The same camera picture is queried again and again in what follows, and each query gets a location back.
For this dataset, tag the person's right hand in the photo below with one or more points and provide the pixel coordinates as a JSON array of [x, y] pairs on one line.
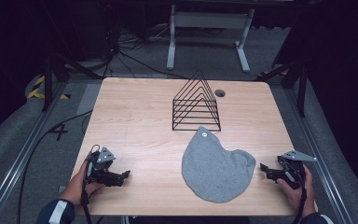
[[298, 194]]

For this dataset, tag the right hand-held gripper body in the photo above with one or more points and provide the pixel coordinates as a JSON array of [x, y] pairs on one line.
[[289, 169]]

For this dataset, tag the person's left hand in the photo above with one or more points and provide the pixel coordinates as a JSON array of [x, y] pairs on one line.
[[78, 187]]

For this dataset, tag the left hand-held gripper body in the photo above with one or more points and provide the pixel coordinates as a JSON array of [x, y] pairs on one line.
[[101, 166]]

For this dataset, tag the white metal table frame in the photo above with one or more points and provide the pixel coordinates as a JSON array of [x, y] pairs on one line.
[[209, 37]]

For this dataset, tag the yellow black hazard tape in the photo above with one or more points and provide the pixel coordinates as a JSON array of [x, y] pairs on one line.
[[40, 90]]

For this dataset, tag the aluminium floor rail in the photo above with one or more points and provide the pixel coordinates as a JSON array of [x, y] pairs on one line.
[[320, 155], [18, 155]]

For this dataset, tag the grey felt hat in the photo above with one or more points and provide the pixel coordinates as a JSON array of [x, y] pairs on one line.
[[213, 168]]

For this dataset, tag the black tripod stand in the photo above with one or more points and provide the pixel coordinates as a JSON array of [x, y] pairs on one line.
[[292, 81], [59, 77]]

